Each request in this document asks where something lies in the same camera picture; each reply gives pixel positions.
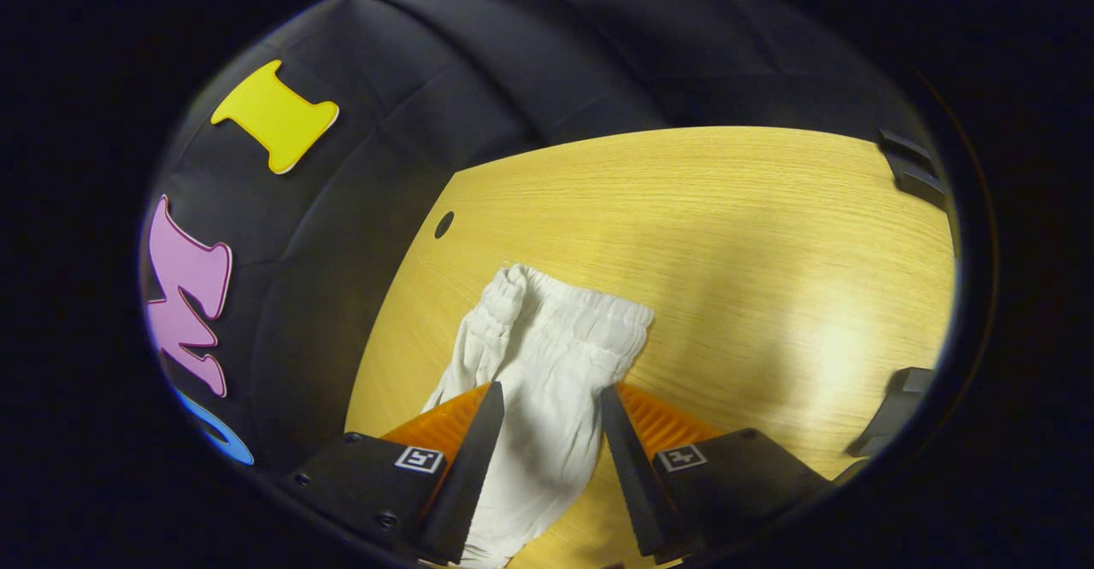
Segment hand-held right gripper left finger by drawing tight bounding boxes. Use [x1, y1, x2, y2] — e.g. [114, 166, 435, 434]
[282, 381, 507, 566]

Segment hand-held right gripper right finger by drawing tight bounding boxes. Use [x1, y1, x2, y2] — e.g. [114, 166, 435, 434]
[600, 383, 832, 565]

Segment white jeans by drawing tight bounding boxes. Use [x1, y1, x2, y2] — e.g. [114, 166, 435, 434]
[421, 264, 656, 569]

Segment black backdrop cloth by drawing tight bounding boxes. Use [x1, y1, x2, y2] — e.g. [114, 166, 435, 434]
[139, 0, 941, 476]

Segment black table edge bracket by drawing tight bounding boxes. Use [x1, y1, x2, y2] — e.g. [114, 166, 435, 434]
[878, 127, 948, 209]
[846, 367, 938, 459]

